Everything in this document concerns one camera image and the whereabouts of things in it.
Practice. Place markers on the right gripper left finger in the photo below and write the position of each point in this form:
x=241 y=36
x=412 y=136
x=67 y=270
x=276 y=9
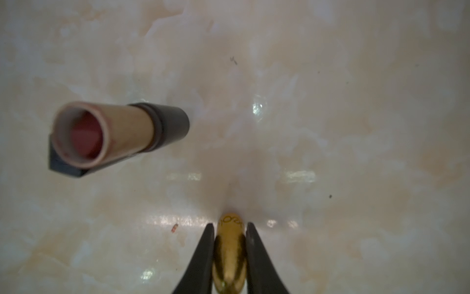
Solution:
x=198 y=276

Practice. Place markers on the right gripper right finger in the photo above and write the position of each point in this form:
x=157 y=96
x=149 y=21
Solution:
x=262 y=277

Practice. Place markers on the gold bullet lipstick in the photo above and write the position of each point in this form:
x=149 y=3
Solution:
x=229 y=266

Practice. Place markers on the black lipstick tube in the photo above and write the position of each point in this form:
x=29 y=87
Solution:
x=88 y=137

